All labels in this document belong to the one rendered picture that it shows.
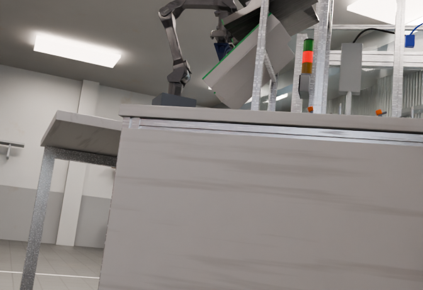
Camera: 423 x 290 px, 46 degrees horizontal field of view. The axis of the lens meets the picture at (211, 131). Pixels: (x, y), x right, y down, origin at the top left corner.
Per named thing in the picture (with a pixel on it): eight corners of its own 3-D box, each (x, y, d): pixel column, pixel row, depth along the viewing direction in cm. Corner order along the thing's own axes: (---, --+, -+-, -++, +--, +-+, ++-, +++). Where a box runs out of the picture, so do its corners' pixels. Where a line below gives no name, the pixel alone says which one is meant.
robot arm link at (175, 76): (165, 82, 193) (168, 66, 194) (171, 88, 201) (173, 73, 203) (182, 82, 192) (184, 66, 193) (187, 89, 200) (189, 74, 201)
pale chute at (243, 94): (221, 102, 162) (213, 92, 164) (235, 112, 173) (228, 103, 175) (285, 41, 157) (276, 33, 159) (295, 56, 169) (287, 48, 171)
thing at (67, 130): (39, 146, 202) (41, 139, 203) (238, 177, 234) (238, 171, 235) (55, 119, 138) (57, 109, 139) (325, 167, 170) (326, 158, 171)
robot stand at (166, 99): (145, 148, 195) (152, 99, 199) (179, 153, 200) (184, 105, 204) (155, 144, 182) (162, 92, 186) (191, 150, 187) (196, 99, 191)
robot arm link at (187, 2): (159, 15, 199) (162, -9, 201) (164, 24, 207) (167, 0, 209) (231, 17, 194) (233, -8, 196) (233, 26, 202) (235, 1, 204)
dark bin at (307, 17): (233, 44, 165) (226, 26, 168) (246, 58, 177) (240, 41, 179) (311, 5, 157) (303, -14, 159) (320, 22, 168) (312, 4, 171)
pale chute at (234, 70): (209, 88, 148) (201, 78, 149) (226, 100, 159) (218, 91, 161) (280, 21, 143) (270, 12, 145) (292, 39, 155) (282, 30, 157)
